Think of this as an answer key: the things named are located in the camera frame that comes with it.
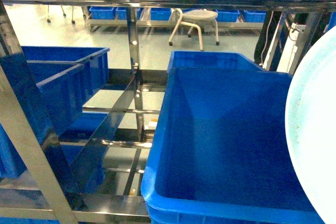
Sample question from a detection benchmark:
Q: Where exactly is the light blue round tray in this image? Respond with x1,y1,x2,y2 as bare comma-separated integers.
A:
285,28,335,223

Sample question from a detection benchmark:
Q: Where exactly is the steel shelf rack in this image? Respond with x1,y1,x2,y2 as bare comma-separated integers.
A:
1,0,335,223

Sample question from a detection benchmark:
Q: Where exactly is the large blue bin right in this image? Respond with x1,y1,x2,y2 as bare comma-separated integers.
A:
141,51,322,223

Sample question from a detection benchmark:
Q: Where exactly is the white round stool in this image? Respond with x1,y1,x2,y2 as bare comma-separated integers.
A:
168,8,220,51

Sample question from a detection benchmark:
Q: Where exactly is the blue bin left front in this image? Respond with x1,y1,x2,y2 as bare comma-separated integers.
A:
0,58,91,180

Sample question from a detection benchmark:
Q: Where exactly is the blue bin left rear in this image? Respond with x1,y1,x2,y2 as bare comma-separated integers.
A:
20,45,110,96

